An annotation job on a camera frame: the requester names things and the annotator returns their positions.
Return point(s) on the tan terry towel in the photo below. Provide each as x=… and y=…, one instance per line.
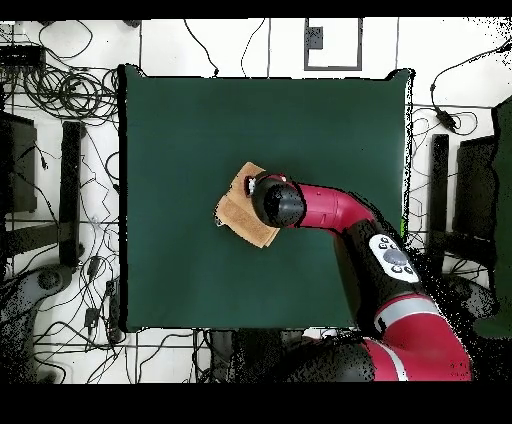
x=236, y=212

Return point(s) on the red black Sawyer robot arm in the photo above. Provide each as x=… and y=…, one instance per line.
x=332, y=208

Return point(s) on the black flat device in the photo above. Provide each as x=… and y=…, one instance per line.
x=22, y=56

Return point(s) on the dark green table cloth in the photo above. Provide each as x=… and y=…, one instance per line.
x=180, y=140

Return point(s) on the small bright green object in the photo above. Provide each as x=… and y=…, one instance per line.
x=403, y=228

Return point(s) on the grey floor socket box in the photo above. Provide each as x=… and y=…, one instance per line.
x=314, y=38

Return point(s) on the black stand bar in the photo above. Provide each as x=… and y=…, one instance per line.
x=438, y=180
x=71, y=192

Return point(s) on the grey black tripod base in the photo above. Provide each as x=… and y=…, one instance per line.
x=468, y=294
x=48, y=278

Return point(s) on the black equipment box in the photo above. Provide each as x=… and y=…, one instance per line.
x=20, y=168
x=476, y=188

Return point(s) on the dark green hanging cloth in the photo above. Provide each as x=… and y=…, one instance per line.
x=504, y=200

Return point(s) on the grey floor hatch frame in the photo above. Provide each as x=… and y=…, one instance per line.
x=359, y=44

